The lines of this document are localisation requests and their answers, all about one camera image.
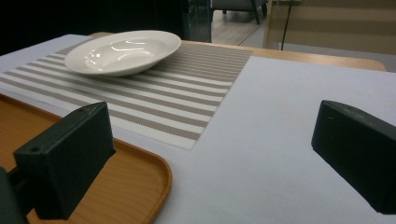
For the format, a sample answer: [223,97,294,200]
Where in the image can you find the black hanging cable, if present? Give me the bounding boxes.
[280,0,294,51]

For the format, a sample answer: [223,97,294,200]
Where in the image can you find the white table cover sheet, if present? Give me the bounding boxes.
[0,34,396,224]

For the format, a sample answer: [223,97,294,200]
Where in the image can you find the glass panel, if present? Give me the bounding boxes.
[186,0,213,43]

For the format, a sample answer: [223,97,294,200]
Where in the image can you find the white deep plate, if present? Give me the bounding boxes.
[64,30,182,77]

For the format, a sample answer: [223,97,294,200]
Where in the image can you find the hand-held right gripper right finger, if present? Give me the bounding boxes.
[311,100,396,216]

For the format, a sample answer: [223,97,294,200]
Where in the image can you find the striped woven placemat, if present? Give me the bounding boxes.
[0,35,254,151]

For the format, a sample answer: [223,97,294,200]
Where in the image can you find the dark-legged chair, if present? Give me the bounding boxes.
[211,0,269,25]

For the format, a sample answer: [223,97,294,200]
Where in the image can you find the orange wooden tray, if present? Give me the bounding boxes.
[0,92,173,224]

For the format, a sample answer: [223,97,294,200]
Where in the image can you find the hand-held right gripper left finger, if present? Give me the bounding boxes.
[13,101,117,221]

